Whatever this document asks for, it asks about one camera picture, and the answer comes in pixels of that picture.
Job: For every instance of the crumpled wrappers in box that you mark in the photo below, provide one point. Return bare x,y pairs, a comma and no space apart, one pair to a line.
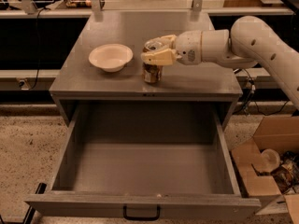
287,174

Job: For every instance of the black drawer handle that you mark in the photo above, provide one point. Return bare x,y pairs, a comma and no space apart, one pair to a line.
141,214

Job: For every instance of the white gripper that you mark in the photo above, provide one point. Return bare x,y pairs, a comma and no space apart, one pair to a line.
188,48

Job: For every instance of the grey cabinet counter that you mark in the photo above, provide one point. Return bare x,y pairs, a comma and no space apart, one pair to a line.
79,80

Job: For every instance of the grey open top drawer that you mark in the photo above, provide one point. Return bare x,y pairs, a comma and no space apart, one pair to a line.
144,154

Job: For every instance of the white bowl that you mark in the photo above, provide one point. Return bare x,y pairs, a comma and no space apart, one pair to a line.
111,57

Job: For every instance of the cardboard box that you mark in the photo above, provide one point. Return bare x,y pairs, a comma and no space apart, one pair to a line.
264,174

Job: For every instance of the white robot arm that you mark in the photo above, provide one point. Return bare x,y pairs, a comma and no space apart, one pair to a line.
250,41

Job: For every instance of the white cup in box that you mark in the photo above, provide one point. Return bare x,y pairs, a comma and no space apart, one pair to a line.
271,160

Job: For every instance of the orange soda can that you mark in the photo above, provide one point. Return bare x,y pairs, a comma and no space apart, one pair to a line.
152,73

